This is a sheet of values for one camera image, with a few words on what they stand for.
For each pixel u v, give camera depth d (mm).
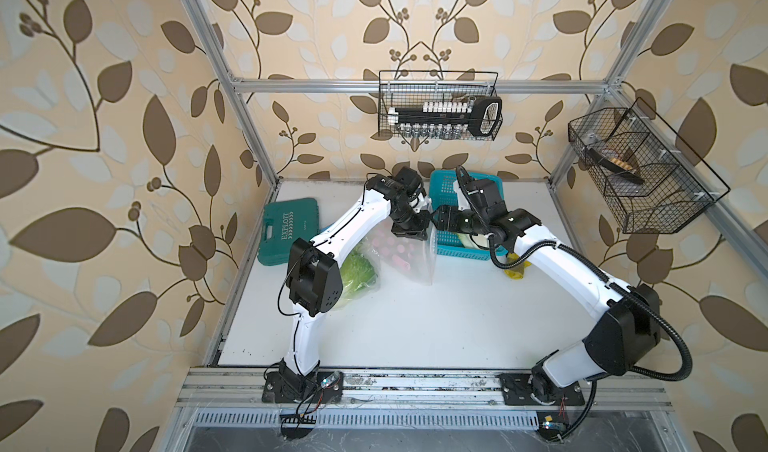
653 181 724
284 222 1019
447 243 889
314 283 510
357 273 847
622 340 416
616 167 746
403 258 890
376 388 755
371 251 866
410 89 912
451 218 710
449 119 845
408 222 737
